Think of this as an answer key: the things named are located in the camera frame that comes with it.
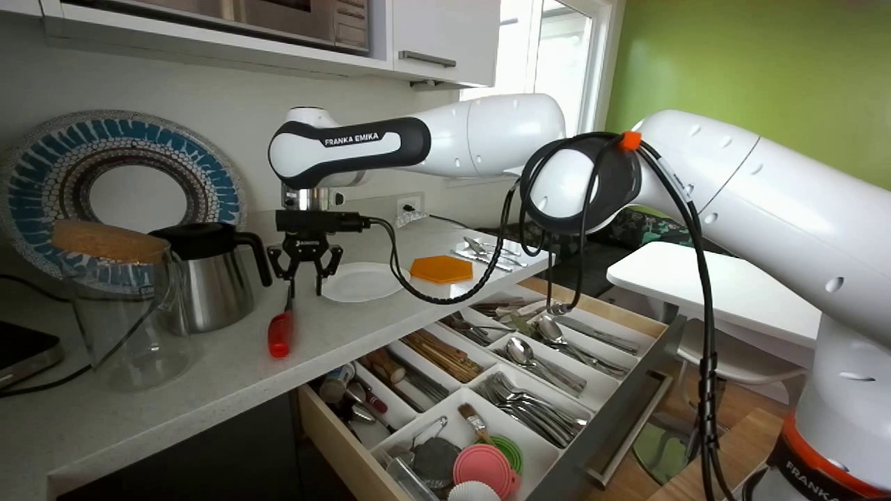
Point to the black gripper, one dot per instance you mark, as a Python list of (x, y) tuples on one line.
[(310, 249)]

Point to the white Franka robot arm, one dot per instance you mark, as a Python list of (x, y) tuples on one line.
[(788, 212)]

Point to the dark fronted wooden drawer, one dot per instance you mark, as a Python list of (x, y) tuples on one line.
[(614, 407)]

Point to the small white plate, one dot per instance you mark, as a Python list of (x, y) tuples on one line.
[(358, 283)]

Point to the steel thermal coffee carafe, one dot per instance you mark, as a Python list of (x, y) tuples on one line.
[(209, 288)]

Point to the cork stopper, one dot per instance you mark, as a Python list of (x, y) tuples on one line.
[(384, 366)]

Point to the orange hexagonal coaster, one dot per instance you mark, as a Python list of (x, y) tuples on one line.
[(441, 270)]

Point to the wooden chopsticks bundle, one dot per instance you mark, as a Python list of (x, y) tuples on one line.
[(443, 355)]

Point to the small steel spoon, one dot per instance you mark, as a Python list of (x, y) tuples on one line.
[(475, 326)]

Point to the glass jar cork lid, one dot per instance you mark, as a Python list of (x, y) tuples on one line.
[(120, 308)]

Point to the white cutlery organizer tray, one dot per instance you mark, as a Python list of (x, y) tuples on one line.
[(469, 394)]

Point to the wooden pastry brush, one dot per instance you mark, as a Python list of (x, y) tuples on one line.
[(475, 421)]

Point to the grey round lid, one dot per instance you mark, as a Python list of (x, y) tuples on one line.
[(434, 462)]

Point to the built-in microwave oven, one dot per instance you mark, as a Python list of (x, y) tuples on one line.
[(232, 18)]

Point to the steel teaspoon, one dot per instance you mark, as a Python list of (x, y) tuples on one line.
[(544, 366)]

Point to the steel fork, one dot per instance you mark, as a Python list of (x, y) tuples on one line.
[(532, 407)]

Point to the pink round lid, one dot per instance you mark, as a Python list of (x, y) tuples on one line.
[(486, 468)]

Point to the green round lid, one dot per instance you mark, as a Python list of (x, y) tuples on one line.
[(509, 453)]

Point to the blue patterned decorative plate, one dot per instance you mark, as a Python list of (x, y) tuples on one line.
[(44, 158)]

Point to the white round lid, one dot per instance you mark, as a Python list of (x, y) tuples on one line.
[(475, 492)]

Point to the large steel spoon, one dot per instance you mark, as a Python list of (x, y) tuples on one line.
[(579, 345)]

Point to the steel table knife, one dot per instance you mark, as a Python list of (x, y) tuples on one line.
[(601, 330)]

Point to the bright window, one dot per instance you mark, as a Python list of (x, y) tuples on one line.
[(557, 57)]

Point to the white side table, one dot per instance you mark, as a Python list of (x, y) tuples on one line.
[(725, 288)]

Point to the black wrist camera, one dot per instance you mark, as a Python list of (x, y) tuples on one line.
[(320, 220)]

